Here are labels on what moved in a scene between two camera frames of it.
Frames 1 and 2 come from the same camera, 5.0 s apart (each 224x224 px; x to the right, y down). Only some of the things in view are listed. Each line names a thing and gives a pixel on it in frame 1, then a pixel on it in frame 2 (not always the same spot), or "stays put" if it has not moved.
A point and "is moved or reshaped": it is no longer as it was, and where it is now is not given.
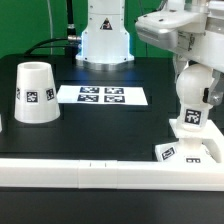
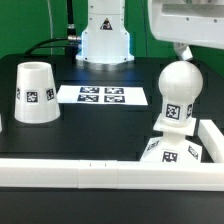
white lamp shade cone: x=36 y=98 stays put
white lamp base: x=191 y=147 is moved or reshaped
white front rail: x=111 y=174 stays put
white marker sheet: x=102 y=94 stays put
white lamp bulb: x=190 y=84 is moved or reshaped
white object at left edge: x=1 y=123 stays put
